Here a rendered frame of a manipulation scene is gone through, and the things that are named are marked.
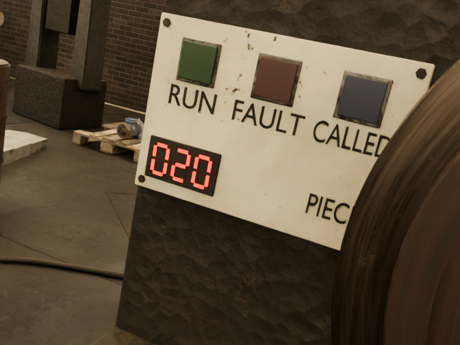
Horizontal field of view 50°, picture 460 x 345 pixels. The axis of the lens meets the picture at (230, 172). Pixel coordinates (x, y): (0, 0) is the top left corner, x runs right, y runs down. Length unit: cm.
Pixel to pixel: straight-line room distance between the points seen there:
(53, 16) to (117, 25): 201
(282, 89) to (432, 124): 18
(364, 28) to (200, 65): 15
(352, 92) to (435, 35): 8
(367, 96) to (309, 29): 9
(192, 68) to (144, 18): 705
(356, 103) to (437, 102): 14
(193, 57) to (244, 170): 12
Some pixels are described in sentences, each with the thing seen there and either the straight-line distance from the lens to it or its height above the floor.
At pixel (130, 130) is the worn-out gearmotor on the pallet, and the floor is 25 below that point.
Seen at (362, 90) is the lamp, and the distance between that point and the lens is 44.
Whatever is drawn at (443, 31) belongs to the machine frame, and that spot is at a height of 127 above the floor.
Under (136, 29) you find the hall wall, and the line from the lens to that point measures 759.
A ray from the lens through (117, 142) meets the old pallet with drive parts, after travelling 489.
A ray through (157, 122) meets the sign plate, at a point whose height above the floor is 113.
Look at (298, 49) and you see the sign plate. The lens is 46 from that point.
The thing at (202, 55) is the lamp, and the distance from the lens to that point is 49.
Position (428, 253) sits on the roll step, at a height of 113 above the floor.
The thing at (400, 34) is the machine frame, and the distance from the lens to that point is 47.
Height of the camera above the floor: 122
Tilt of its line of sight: 14 degrees down
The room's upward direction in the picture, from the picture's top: 12 degrees clockwise
